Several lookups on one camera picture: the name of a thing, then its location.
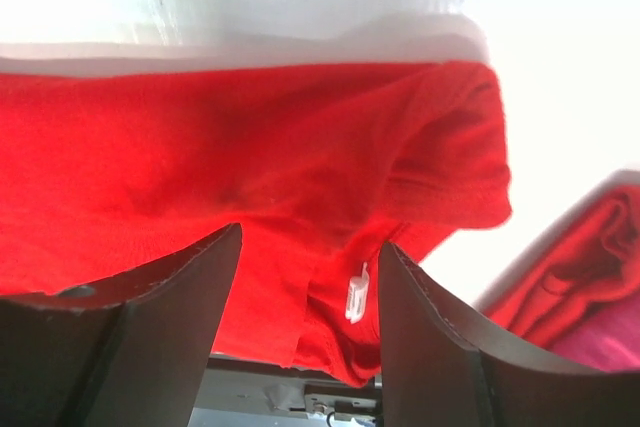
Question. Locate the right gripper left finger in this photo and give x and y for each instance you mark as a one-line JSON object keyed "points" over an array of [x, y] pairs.
{"points": [[129, 350]]}

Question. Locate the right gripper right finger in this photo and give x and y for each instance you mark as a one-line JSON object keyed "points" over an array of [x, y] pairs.
{"points": [[445, 364]]}

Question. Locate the red t shirt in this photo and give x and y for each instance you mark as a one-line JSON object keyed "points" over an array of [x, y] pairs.
{"points": [[319, 164], [594, 262]]}

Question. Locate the folded pink t shirt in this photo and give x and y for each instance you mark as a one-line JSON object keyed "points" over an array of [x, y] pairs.
{"points": [[608, 340]]}

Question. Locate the folded red t shirt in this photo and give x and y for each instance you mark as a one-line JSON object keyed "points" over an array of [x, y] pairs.
{"points": [[594, 262]]}

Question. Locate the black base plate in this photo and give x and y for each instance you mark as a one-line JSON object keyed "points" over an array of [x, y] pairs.
{"points": [[235, 392]]}

